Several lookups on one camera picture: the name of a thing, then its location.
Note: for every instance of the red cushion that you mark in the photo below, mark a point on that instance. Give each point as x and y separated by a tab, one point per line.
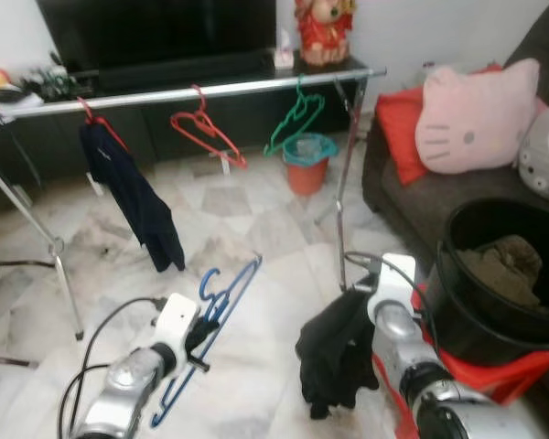
398	128

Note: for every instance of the white tissue pack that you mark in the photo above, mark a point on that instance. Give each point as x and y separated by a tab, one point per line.
284	57

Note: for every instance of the blue plastic hanger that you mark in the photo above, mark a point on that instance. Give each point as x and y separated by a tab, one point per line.
231	302

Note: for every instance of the red bin with teal liner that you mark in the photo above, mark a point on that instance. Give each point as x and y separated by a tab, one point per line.
306	174

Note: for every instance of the black TV cabinet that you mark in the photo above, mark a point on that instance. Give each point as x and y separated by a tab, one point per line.
253	114

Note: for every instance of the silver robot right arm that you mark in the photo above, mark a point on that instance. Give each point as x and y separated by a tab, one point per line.
403	343

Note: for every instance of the black garment with white label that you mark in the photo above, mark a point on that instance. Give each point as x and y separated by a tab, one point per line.
334	357

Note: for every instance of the orange plush ball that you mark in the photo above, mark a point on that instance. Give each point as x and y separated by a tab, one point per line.
0	80

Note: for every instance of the navy blue garment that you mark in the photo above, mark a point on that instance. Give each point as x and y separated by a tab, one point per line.
133	197

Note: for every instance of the pink cat face cushion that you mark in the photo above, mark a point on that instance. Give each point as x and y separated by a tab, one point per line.
476	119

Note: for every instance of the green plastic hanger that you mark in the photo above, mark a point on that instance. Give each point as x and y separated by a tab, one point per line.
296	123

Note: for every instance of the white paper stack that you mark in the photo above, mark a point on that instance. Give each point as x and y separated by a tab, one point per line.
5	105

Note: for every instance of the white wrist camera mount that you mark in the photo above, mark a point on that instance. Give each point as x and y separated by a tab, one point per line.
393	283
176	315

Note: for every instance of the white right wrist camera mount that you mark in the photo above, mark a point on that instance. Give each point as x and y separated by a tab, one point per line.
393	283

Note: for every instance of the black television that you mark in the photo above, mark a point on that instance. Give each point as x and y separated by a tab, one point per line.
156	32

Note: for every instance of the dark grey fabric sofa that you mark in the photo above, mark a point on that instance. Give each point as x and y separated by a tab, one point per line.
412	206

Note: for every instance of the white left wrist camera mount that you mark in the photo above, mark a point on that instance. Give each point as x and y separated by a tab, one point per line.
176	315

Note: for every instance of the brown garment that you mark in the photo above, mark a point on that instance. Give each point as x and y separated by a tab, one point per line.
503	270

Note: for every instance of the black plastic bucket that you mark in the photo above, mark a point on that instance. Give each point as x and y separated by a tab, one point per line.
457	311

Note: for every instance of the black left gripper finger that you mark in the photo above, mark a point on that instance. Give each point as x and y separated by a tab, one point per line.
212	321

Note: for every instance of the red plastic stool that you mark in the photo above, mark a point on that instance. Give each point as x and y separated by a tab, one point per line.
503	375

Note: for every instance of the black soundbar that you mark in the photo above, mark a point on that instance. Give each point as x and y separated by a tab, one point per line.
183	73

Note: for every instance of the red robed figurine statue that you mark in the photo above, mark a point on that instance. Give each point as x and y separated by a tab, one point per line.
325	32

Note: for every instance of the red plastic hanger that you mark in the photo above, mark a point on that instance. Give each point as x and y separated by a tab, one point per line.
215	146
102	124

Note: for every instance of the silver metal clothes rack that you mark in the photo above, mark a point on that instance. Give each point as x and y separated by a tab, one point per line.
146	94

